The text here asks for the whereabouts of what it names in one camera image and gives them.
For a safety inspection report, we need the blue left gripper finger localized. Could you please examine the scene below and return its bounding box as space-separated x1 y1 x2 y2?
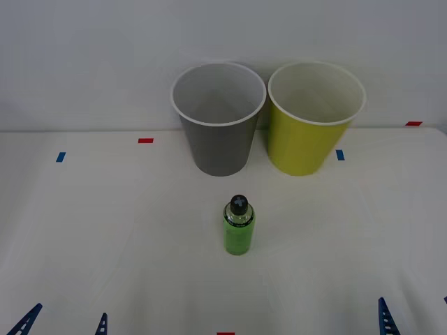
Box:
6 302 43 335
94 312 108 335

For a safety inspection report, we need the green bottle with black cap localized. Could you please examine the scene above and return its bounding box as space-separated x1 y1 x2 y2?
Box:
222 194 256 257

